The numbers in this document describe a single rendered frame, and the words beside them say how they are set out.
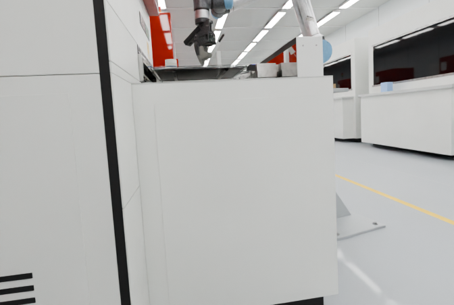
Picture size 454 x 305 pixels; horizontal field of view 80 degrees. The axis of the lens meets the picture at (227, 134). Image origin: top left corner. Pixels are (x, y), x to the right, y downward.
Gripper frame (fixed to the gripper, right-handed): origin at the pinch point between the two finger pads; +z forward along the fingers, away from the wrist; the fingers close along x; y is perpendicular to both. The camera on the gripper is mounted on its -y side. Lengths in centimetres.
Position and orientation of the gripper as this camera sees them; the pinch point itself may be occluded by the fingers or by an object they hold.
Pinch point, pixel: (200, 63)
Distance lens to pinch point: 140.0
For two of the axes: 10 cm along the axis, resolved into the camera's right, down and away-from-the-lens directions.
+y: 8.8, -0.1, -4.8
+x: 4.7, -1.0, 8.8
